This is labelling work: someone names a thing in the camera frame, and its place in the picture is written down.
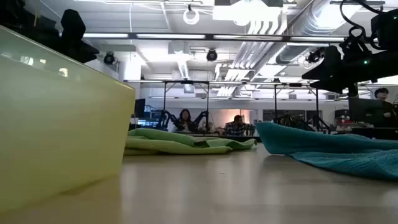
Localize teal microfiber towel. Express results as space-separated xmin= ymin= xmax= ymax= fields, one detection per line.
xmin=255 ymin=121 xmax=398 ymax=182

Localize small dark monitor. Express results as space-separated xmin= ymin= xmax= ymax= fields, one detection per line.
xmin=135 ymin=98 xmax=146 ymax=118

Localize white ring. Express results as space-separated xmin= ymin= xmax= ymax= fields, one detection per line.
xmin=182 ymin=7 xmax=200 ymax=26

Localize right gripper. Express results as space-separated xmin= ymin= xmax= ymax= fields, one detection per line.
xmin=302 ymin=45 xmax=398 ymax=98

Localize black aluminium table frame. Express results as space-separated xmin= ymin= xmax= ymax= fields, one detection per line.
xmin=214 ymin=134 xmax=262 ymax=143

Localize black frame stand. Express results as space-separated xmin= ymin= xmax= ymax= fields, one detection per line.
xmin=273 ymin=82 xmax=321 ymax=131
xmin=163 ymin=80 xmax=211 ymax=131

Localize person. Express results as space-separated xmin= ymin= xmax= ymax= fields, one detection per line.
xmin=373 ymin=87 xmax=398 ymax=128
xmin=177 ymin=108 xmax=196 ymax=133
xmin=221 ymin=114 xmax=253 ymax=136

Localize yellow translucent plastic basket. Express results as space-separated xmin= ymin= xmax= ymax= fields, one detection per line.
xmin=0 ymin=24 xmax=137 ymax=215

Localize silver ventilation duct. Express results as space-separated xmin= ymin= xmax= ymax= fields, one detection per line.
xmin=257 ymin=0 xmax=368 ymax=75

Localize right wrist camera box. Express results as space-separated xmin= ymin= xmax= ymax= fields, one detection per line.
xmin=371 ymin=12 xmax=398 ymax=50

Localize black monitor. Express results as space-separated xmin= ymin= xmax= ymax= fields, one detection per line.
xmin=348 ymin=97 xmax=385 ymax=124

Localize bright green microfiber towel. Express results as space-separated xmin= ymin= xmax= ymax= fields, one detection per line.
xmin=127 ymin=128 xmax=257 ymax=151

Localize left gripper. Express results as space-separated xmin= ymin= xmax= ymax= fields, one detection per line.
xmin=30 ymin=9 xmax=100 ymax=64

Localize long fluorescent light strip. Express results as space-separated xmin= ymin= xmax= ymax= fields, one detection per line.
xmin=213 ymin=34 xmax=346 ymax=43
xmin=82 ymin=32 xmax=206 ymax=40

